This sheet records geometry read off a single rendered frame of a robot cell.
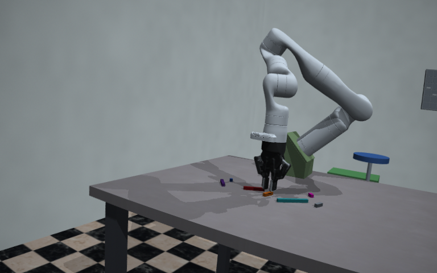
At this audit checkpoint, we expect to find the turquoise rod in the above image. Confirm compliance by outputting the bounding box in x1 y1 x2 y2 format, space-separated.
277 198 308 203

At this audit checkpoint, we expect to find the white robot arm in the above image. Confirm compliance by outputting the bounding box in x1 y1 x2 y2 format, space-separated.
250 28 373 156

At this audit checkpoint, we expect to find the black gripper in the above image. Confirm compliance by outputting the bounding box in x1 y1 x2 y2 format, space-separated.
254 141 291 192

